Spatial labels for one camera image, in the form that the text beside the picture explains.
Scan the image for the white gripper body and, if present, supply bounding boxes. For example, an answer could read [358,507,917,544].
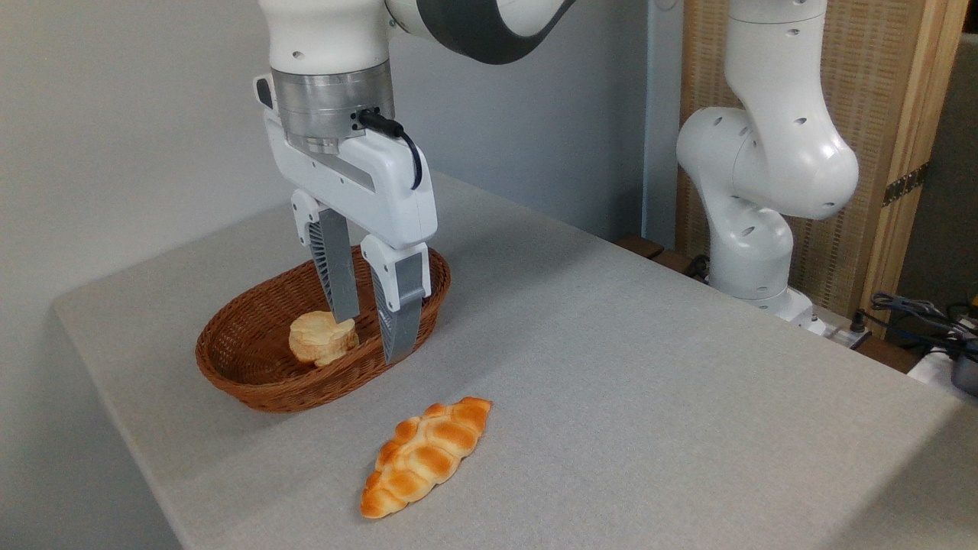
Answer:
[263,109,439,251]

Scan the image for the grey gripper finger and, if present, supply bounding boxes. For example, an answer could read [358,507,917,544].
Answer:
[290,189,361,322]
[360,235,432,365]

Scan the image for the small pale round bread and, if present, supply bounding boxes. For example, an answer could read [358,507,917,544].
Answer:
[288,309,360,367]

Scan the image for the braided golden bread loaf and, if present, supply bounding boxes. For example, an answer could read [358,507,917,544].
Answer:
[360,396,494,520]

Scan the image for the brown wicker basket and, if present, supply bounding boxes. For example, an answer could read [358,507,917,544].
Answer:
[195,243,452,414]

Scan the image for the dark wooden base board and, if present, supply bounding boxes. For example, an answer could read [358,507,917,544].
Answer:
[615,235,713,285]

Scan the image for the wooden rattan folding screen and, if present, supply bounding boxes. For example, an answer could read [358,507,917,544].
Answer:
[676,0,970,338]

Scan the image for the brass screen hinge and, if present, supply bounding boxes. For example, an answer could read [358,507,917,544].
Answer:
[882,161,931,208]

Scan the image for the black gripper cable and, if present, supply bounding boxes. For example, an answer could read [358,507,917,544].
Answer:
[357,108,424,191]

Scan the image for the black cable bundle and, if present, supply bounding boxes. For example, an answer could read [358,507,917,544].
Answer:
[870,292,978,360]

